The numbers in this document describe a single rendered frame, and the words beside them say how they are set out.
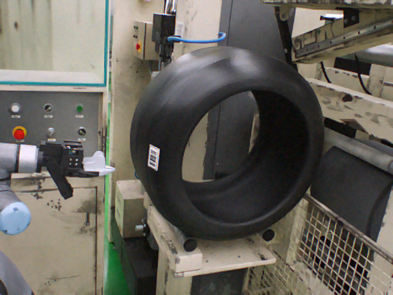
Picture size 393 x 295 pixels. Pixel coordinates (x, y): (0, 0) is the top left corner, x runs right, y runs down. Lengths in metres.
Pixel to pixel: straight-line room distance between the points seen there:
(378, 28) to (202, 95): 0.52
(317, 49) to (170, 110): 0.60
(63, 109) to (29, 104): 0.13
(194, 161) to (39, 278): 0.89
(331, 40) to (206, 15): 0.43
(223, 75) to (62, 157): 0.48
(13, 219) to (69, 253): 0.90
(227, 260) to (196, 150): 0.43
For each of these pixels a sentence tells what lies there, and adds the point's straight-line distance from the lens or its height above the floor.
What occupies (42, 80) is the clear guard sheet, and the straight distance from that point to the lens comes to 1.61.
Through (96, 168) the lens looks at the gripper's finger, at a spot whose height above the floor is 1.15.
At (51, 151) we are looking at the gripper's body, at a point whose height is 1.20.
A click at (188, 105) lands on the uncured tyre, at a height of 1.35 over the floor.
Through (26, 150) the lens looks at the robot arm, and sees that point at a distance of 1.10.
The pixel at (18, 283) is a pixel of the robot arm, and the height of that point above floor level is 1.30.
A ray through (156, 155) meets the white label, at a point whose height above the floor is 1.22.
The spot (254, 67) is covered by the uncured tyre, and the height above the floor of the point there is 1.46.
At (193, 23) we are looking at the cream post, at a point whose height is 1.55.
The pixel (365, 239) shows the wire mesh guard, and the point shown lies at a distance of 1.28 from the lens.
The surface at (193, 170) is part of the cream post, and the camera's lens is 1.55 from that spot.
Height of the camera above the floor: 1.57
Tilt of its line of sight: 19 degrees down
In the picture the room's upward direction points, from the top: 6 degrees clockwise
